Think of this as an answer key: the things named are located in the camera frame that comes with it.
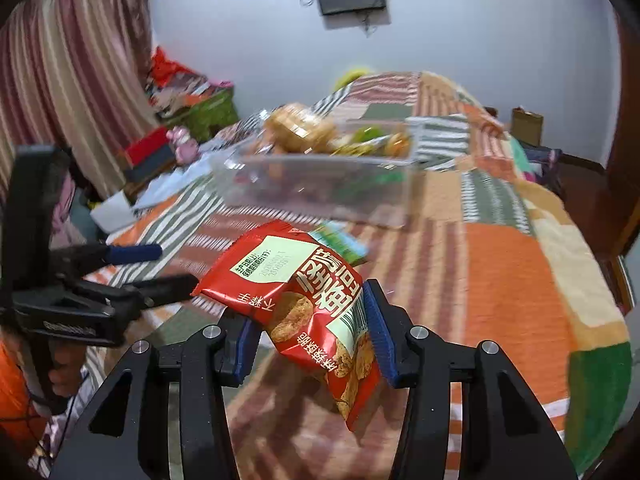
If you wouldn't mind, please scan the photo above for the red and grey box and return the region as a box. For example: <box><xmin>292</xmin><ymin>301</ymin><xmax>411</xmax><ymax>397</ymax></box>
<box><xmin>119</xmin><ymin>126</ymin><xmax>176</xmax><ymax>184</ymax></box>

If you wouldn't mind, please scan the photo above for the brown cardboard box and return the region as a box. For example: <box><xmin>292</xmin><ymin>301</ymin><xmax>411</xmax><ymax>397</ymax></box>
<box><xmin>510</xmin><ymin>106</ymin><xmax>544</xmax><ymax>146</ymax></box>

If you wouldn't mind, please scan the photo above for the brown wooden door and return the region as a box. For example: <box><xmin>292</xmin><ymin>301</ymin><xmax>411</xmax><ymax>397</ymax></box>
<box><xmin>605</xmin><ymin>16</ymin><xmax>639</xmax><ymax>313</ymax></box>

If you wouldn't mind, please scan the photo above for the yellow hoop headboard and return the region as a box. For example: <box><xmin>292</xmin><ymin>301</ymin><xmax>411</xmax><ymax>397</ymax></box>
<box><xmin>333</xmin><ymin>67</ymin><xmax>373</xmax><ymax>91</ymax></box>

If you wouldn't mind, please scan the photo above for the red chip bag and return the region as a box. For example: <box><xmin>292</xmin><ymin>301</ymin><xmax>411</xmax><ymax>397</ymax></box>
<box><xmin>194</xmin><ymin>220</ymin><xmax>381</xmax><ymax>430</ymax></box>

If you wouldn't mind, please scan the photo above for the clear plastic storage box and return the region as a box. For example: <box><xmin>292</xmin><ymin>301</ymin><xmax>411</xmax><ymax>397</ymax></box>
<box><xmin>214</xmin><ymin>119</ymin><xmax>416</xmax><ymax>229</ymax></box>

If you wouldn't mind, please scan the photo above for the white plastic bag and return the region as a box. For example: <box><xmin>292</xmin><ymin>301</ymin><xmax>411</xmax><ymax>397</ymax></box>
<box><xmin>132</xmin><ymin>157</ymin><xmax>212</xmax><ymax>210</ymax></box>

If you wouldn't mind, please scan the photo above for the green storage box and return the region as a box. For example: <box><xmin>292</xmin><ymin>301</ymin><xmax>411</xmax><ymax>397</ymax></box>
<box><xmin>164</xmin><ymin>88</ymin><xmax>240</xmax><ymax>143</ymax></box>

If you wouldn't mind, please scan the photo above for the red gift bag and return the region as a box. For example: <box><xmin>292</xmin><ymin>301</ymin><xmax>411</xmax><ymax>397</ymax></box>
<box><xmin>150</xmin><ymin>46</ymin><xmax>198</xmax><ymax>88</ymax></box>

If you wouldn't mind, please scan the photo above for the pink plush toy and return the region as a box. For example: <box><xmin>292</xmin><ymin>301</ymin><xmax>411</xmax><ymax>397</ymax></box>
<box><xmin>166</xmin><ymin>126</ymin><xmax>200</xmax><ymax>166</ymax></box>

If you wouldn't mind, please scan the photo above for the striped pink curtain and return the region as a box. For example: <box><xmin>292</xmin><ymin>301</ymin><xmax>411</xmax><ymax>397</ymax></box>
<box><xmin>1</xmin><ymin>0</ymin><xmax>158</xmax><ymax>197</ymax></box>

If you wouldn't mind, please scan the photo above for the green small snack packet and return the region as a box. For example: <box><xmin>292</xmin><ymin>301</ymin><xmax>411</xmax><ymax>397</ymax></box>
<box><xmin>309</xmin><ymin>220</ymin><xmax>369</xmax><ymax>266</ymax></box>

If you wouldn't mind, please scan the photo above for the person's left hand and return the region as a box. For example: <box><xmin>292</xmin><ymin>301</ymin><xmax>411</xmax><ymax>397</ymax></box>
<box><xmin>49</xmin><ymin>341</ymin><xmax>87</xmax><ymax>398</ymax></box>

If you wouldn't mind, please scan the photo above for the orange wrapped cake pack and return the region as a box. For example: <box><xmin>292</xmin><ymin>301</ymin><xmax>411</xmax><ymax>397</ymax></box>
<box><xmin>264</xmin><ymin>103</ymin><xmax>337</xmax><ymax>154</ymax></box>

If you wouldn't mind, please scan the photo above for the patchwork orange green blanket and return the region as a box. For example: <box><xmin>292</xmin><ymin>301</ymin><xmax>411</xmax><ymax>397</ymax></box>
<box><xmin>84</xmin><ymin>70</ymin><xmax>636</xmax><ymax>480</ymax></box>

